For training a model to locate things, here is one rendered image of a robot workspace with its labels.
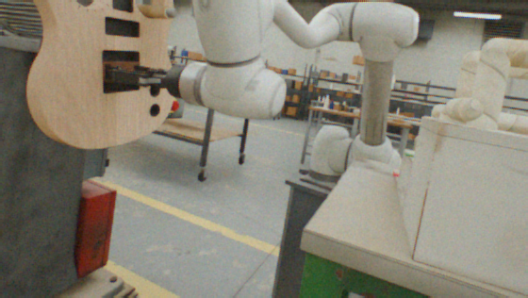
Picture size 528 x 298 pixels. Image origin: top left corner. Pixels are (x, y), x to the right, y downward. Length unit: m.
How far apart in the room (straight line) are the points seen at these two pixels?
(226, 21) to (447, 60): 11.51
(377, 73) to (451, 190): 0.68
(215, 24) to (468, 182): 0.41
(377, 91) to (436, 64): 10.76
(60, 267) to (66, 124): 0.70
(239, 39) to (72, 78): 0.38
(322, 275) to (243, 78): 0.33
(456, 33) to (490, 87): 11.70
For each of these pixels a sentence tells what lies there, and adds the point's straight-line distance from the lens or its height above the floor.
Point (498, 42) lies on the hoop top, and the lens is 0.40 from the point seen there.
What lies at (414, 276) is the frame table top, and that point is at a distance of 0.41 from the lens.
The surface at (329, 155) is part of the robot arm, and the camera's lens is 1.28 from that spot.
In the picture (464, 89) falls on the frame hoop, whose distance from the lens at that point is 0.47.
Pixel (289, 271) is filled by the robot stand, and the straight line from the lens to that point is 1.48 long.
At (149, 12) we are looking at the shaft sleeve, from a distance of 0.84.
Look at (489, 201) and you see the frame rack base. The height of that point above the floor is 1.02.
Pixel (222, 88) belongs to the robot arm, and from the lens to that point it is 0.52.
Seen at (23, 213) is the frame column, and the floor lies 0.62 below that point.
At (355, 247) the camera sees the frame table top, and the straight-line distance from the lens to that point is 0.40.
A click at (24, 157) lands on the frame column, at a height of 0.79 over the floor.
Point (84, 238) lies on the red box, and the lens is 1.30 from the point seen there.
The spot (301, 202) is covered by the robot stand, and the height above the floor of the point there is 0.62.
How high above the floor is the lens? 1.11
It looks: 3 degrees down
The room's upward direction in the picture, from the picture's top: 10 degrees clockwise
